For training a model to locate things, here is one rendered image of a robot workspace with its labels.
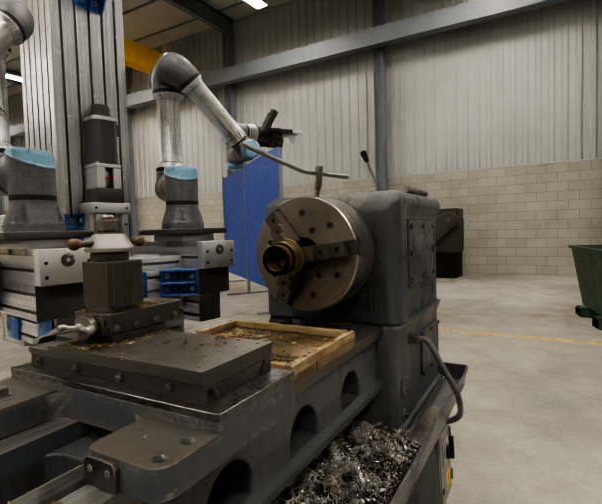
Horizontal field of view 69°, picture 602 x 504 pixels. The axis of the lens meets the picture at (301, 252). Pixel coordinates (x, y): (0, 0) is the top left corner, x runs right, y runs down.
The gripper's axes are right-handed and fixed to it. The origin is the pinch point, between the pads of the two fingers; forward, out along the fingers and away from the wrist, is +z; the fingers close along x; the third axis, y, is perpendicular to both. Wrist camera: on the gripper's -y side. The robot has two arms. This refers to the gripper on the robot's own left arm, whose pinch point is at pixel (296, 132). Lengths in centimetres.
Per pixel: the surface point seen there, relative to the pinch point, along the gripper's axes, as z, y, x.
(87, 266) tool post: -94, 35, 99
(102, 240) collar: -92, 31, 100
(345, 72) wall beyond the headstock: 612, -258, -847
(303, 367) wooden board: -59, 54, 112
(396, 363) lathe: -15, 71, 90
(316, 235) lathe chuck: -37, 34, 80
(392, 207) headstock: -15, 27, 84
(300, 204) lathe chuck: -40, 27, 75
